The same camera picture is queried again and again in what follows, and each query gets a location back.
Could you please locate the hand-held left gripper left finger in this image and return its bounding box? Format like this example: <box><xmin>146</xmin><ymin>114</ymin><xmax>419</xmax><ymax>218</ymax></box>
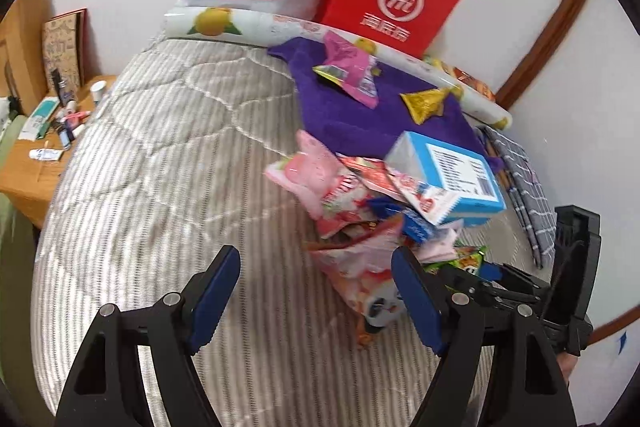
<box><xmin>54</xmin><ymin>245</ymin><xmax>242</xmax><ymax>427</ymax></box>

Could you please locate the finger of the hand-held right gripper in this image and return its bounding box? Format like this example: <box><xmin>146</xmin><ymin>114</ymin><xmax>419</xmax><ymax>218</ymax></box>
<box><xmin>437</xmin><ymin>266</ymin><xmax>547</xmax><ymax>308</ymax></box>
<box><xmin>481</xmin><ymin>261</ymin><xmax>552</xmax><ymax>295</ymax></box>

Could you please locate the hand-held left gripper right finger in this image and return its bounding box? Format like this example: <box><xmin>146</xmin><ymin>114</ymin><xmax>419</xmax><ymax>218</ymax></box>
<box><xmin>391</xmin><ymin>246</ymin><xmax>581</xmax><ymax>427</ymax></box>

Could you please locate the panda print snack packet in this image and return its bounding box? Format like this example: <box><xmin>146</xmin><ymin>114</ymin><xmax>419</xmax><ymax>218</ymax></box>
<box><xmin>307</xmin><ymin>227</ymin><xmax>408</xmax><ymax>348</ymax></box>

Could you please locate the dark blue snack packet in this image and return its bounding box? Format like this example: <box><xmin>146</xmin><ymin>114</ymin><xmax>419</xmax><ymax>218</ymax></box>
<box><xmin>367</xmin><ymin>199</ymin><xmax>436</xmax><ymax>244</ymax></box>

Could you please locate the grey checked folded blanket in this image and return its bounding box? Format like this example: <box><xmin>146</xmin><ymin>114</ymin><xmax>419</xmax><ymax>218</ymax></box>
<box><xmin>475</xmin><ymin>124</ymin><xmax>558</xmax><ymax>269</ymax></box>

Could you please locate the light blue white box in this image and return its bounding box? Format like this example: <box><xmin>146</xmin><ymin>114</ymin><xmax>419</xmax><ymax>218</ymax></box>
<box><xmin>387</xmin><ymin>131</ymin><xmax>507</xmax><ymax>228</ymax></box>

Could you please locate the striped quilted mattress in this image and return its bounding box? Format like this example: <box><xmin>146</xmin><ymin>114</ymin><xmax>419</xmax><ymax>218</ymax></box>
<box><xmin>30</xmin><ymin>34</ymin><xmax>596</xmax><ymax>427</ymax></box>

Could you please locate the pile of mixed snack packets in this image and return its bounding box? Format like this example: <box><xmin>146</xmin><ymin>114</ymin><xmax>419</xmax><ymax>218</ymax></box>
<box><xmin>264</xmin><ymin>129</ymin><xmax>488</xmax><ymax>348</ymax></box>

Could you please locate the gold yellow snack packet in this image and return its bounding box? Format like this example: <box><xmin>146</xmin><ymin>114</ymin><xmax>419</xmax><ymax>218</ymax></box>
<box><xmin>400</xmin><ymin>87</ymin><xmax>453</xmax><ymax>125</ymax></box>

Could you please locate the orange snack bag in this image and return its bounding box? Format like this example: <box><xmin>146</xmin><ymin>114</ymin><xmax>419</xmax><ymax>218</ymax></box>
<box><xmin>450</xmin><ymin>66</ymin><xmax>497</xmax><ymax>102</ymax></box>

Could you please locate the purple cloth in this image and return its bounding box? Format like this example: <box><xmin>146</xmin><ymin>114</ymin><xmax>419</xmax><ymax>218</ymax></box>
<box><xmin>267</xmin><ymin>36</ymin><xmax>503</xmax><ymax>172</ymax></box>

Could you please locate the yellow snack bag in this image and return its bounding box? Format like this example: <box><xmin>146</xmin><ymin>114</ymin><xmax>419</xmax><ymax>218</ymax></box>
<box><xmin>424</xmin><ymin>55</ymin><xmax>458</xmax><ymax>80</ymax></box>

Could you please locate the wooden bedside desk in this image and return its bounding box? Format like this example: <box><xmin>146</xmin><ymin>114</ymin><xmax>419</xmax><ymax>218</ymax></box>
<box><xmin>0</xmin><ymin>74</ymin><xmax>118</xmax><ymax>228</ymax></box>

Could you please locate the group of small cosmetic tubes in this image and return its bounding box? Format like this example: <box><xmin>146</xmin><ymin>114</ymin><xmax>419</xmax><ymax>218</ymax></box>
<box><xmin>50</xmin><ymin>69</ymin><xmax>95</xmax><ymax>144</ymax></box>

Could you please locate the pink snack packet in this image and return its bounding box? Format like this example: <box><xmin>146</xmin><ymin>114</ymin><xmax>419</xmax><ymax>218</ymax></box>
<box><xmin>313</xmin><ymin>32</ymin><xmax>381</xmax><ymax>108</ymax></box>

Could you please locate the teal white tube box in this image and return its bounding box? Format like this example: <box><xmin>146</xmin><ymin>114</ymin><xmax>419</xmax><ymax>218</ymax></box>
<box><xmin>20</xmin><ymin>96</ymin><xmax>66</xmax><ymax>142</ymax></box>

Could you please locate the lemon print paper roll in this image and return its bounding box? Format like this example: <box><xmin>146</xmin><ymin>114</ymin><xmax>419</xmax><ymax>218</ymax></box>
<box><xmin>164</xmin><ymin>6</ymin><xmax>513</xmax><ymax>132</ymax></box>

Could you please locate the patterned brown notebook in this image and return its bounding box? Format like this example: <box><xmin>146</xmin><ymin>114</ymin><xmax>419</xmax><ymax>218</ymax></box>
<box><xmin>41</xmin><ymin>9</ymin><xmax>88</xmax><ymax>90</ymax></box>

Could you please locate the brown wooden board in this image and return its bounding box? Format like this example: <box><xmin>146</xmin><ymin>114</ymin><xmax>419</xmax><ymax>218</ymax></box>
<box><xmin>0</xmin><ymin>0</ymin><xmax>51</xmax><ymax>115</ymax></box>

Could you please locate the brown wooden door frame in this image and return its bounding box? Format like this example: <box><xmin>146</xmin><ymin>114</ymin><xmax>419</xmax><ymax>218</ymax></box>
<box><xmin>495</xmin><ymin>0</ymin><xmax>598</xmax><ymax>108</ymax></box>

